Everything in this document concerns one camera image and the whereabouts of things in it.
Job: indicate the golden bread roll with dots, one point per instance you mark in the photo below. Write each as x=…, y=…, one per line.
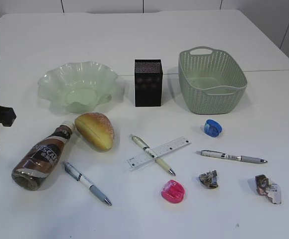
x=97, y=129

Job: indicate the white pen grey grip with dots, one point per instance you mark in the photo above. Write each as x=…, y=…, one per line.
x=86, y=182

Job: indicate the paper ball dark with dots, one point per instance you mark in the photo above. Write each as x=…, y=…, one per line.
x=209, y=179

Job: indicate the green plastic woven basket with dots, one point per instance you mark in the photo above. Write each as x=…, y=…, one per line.
x=211, y=81

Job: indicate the pink pencil sharpener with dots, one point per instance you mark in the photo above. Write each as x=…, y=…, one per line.
x=173, y=192

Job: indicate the black mesh pen holder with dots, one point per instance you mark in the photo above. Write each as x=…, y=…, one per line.
x=148, y=82

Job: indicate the cream barrel pen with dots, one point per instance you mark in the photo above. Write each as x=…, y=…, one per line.
x=152, y=154

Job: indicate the blue pencil sharpener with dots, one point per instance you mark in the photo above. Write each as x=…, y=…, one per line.
x=212, y=128

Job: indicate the clear plastic ruler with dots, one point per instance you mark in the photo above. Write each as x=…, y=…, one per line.
x=142, y=159

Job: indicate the green glass ruffled plate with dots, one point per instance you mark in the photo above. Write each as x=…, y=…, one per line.
x=77, y=87

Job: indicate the white grey pen right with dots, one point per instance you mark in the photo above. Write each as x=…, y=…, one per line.
x=216, y=154

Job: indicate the brown Nescafe coffee bottle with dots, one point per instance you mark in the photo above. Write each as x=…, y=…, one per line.
x=40, y=161

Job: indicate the paper piece white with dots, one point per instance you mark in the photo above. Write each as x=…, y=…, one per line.
x=266, y=187

